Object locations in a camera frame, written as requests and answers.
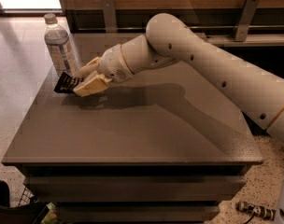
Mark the black rxbar chocolate wrapper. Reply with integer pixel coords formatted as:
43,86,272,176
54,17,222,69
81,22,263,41
54,72,83,93

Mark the grey drawer cabinet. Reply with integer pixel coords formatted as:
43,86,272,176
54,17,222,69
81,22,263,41
1,32,264,224

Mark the black white striped tool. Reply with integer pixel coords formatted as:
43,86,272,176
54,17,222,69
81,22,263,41
235,201,276,220

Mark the metal bracket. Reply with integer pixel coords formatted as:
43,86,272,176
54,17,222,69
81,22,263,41
234,0,260,42
101,0,118,33

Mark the left metal bracket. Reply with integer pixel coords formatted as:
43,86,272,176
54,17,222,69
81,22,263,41
101,0,118,33

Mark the clear blue plastic water bottle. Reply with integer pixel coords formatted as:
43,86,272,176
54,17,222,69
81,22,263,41
44,13,78,76

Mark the black wire basket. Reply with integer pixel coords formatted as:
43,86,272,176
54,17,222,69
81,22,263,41
0,177,52,224

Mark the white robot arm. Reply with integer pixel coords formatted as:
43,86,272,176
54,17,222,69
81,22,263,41
72,13,284,144

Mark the right metal bracket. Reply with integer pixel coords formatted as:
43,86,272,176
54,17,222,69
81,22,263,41
234,0,260,42

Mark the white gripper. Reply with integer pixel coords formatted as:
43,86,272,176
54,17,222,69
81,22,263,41
73,44,134,97

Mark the green snack package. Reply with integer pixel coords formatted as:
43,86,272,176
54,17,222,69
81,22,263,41
40,203,64,224

